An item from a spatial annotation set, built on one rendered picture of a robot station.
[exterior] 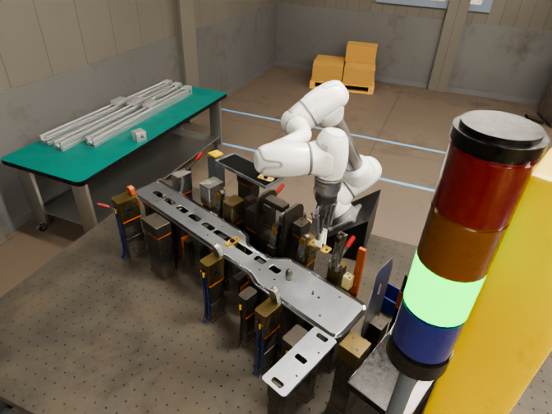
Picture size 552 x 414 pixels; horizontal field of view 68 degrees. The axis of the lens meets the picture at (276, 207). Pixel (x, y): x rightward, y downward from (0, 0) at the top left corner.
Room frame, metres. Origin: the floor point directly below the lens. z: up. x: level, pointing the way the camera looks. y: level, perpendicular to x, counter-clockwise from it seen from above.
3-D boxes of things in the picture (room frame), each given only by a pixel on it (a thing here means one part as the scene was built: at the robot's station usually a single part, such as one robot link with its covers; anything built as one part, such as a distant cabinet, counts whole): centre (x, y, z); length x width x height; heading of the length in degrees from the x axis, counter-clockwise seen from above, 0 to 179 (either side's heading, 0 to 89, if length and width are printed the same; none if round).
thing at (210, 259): (1.28, 0.27, 0.87); 0.12 x 0.07 x 0.35; 140
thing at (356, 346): (0.88, -0.29, 0.88); 0.08 x 0.08 x 0.36; 50
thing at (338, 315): (1.47, 0.21, 1.00); 1.38 x 0.22 x 0.02; 50
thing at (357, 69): (7.09, -1.05, 0.33); 1.18 x 0.89 x 0.66; 69
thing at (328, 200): (1.16, -0.17, 1.45); 0.08 x 0.07 x 0.09; 140
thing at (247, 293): (1.14, 0.11, 0.84); 0.10 x 0.05 x 0.29; 140
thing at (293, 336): (0.95, -0.09, 0.84); 0.12 x 0.07 x 0.28; 140
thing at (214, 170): (2.03, 0.35, 0.92); 0.08 x 0.08 x 0.44; 50
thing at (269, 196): (1.55, -0.02, 0.95); 0.18 x 0.13 x 0.49; 50
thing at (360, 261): (1.21, -0.34, 0.95); 0.03 x 0.01 x 0.50; 50
